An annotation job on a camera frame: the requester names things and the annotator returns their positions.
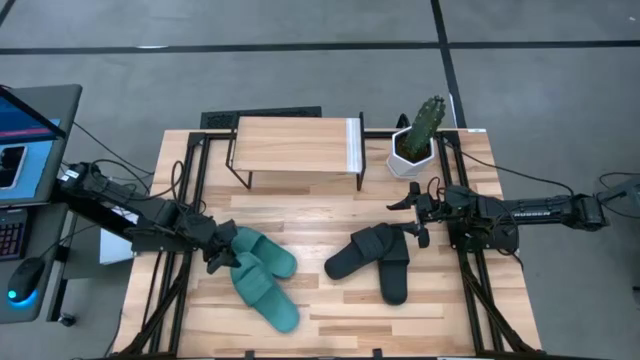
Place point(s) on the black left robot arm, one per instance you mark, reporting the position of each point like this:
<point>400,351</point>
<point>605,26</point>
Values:
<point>160,212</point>

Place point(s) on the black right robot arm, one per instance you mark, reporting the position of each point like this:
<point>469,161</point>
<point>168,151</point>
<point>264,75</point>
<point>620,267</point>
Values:
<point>540,210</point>

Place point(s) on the grey desk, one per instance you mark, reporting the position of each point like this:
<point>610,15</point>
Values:
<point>42,230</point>

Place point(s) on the black bracket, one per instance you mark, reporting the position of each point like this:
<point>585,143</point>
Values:
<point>404,122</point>

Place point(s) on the backlit black keyboard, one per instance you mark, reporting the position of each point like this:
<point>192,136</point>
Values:
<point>11,235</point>

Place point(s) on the black desk caster wheel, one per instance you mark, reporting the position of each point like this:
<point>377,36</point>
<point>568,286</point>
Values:
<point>67,320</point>

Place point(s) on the green rubber slide sandal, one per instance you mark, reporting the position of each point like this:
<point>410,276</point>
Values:
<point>267,252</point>
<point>265,295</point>

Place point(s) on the black rubber slide sandal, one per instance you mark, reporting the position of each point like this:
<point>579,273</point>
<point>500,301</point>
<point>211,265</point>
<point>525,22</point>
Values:
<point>394,280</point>
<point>357,252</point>

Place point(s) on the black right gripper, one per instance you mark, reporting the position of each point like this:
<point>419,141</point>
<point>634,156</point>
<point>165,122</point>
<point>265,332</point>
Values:
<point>435,212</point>

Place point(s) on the wooden shelf with black legs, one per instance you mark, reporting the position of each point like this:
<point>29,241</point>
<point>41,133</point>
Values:
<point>290,145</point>

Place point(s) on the white box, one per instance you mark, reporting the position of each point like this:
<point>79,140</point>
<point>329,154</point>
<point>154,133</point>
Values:
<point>112,250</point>

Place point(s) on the grey floor power box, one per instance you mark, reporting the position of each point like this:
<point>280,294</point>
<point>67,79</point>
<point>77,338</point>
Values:
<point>622,192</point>

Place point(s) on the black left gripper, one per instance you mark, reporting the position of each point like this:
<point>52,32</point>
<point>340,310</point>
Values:
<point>220,237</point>

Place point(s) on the black mouse with blue light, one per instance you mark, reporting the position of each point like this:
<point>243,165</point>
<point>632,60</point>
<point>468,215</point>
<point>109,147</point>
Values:
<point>25,280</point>

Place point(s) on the black table edge clamp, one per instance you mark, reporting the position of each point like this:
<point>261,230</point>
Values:
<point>249,354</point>

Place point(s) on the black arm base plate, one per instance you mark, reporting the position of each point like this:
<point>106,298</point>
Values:
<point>150,246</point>
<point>510,240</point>

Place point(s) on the grey computer monitor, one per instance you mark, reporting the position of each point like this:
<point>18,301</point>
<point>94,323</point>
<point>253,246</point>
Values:
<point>30,165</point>

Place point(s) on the black aluminium table frame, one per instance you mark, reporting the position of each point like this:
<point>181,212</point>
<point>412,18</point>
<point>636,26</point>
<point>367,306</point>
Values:
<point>195,137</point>

